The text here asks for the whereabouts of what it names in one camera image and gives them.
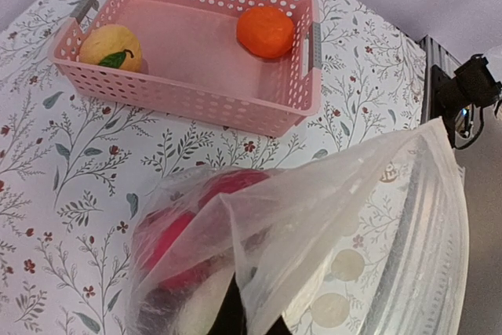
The red toy tomato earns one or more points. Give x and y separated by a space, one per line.
230 182

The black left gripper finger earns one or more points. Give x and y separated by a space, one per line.
231 318

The floral patterned table mat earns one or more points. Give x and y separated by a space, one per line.
76 172

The aluminium front rail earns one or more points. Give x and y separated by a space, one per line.
435 55

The pink plastic basket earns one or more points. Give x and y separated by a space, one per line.
193 65

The orange toy fruit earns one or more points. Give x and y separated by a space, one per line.
266 32

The yellow toy fruit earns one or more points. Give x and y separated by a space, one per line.
113 46

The clear zip top bag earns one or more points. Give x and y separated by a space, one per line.
377 233

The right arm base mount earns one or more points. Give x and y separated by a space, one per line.
460 100

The red toy strawberry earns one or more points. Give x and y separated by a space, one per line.
156 233

